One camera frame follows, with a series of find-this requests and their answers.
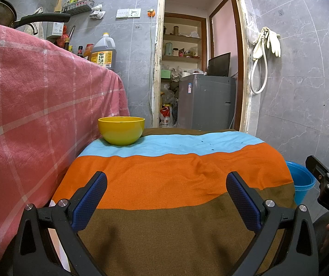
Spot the blue plastic bucket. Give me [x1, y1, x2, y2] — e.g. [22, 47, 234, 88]
[285, 161, 316, 206]

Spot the wooden shelf unit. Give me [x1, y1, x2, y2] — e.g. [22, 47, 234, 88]
[161, 13, 207, 75]

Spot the cooking oil jug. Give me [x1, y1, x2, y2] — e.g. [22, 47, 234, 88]
[90, 33, 117, 71]

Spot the orange blue brown striped blanket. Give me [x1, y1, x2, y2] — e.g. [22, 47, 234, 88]
[49, 128, 297, 276]

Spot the pan with black handle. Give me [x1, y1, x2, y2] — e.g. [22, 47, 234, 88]
[0, 0, 71, 29]

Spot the red white sack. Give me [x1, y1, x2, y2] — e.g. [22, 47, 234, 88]
[159, 104, 173, 128]

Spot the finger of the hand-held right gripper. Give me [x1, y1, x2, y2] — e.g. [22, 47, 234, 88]
[305, 155, 329, 182]

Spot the yellow bowl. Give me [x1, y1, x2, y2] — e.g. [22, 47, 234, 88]
[98, 116, 146, 146]

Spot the white hose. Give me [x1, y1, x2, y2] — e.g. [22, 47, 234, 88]
[250, 39, 268, 94]

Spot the grey wall rack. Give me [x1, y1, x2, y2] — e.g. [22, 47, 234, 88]
[62, 0, 93, 15]

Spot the orange bottle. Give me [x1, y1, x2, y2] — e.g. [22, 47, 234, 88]
[84, 44, 95, 61]

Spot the white hanging rag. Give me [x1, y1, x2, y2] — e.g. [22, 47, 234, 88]
[90, 3, 106, 20]

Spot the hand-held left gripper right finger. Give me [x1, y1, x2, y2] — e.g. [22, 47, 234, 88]
[226, 171, 319, 276]

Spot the grey utensil holder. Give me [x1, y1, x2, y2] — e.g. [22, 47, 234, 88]
[46, 21, 65, 38]

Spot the black monitor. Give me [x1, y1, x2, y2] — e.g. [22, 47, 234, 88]
[207, 52, 231, 77]

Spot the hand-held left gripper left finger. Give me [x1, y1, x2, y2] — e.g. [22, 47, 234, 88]
[12, 171, 108, 276]

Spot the pink checked cloth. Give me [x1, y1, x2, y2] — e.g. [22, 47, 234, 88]
[0, 22, 130, 262]

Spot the wooden door frame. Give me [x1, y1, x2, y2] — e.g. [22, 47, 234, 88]
[150, 0, 253, 134]

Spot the grey washing machine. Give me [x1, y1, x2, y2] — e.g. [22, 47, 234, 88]
[177, 74, 236, 130]

